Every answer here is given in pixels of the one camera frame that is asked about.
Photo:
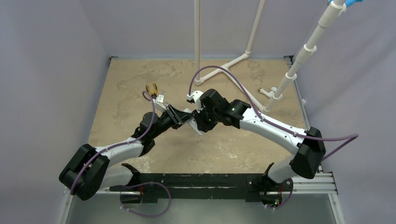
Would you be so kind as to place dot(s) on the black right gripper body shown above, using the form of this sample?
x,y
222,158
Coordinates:
x,y
200,122

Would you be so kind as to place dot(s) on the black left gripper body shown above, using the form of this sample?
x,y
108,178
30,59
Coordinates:
x,y
166,122

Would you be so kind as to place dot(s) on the white universal AC remote control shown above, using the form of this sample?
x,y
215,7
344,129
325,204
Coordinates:
x,y
193,124

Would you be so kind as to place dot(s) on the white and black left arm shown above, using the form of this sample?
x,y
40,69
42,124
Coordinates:
x,y
84,174

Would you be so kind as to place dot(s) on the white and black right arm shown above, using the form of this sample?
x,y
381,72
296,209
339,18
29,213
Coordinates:
x,y
306,151

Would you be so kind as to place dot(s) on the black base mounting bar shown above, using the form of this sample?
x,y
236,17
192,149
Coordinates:
x,y
250,187

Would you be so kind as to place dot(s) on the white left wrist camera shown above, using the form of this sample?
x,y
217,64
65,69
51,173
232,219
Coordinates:
x,y
160,104

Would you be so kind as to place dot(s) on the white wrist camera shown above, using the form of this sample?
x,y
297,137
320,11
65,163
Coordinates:
x,y
160,104
194,97

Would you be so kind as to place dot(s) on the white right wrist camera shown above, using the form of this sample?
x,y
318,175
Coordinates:
x,y
194,97

